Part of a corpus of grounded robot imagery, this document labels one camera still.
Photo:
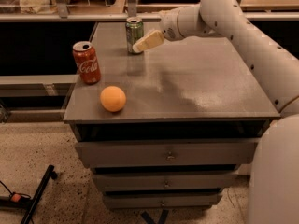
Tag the grey drawer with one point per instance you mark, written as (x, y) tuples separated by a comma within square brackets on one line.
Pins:
[(160, 200), (163, 181), (150, 153)]

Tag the red Coca-Cola can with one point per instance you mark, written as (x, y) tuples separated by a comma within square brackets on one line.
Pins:
[(86, 60)]

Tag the green soda can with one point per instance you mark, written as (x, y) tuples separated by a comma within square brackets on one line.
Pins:
[(134, 31)]

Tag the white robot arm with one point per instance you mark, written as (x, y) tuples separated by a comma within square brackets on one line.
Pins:
[(274, 178)]

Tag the metal frame rail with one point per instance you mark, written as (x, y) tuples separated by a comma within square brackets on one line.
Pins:
[(257, 10)]

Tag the orange fruit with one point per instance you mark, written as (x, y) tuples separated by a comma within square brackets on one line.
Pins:
[(113, 99)]

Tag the top grey drawer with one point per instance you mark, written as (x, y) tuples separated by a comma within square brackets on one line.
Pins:
[(150, 153)]

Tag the bottom grey drawer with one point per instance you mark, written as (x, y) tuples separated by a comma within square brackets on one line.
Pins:
[(160, 200)]

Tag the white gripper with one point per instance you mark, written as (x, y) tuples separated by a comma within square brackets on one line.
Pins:
[(168, 25)]

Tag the grey drawer cabinet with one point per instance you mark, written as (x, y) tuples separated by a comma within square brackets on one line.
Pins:
[(198, 88)]

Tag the black floor stand leg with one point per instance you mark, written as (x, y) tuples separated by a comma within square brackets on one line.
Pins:
[(28, 204)]

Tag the middle grey drawer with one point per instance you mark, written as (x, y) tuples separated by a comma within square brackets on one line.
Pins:
[(163, 181)]

